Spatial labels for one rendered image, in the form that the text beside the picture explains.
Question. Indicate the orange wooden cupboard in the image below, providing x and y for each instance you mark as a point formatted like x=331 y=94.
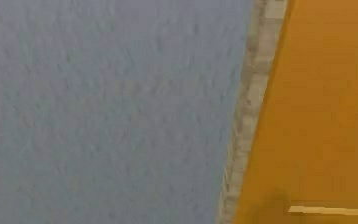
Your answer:
x=320 y=110

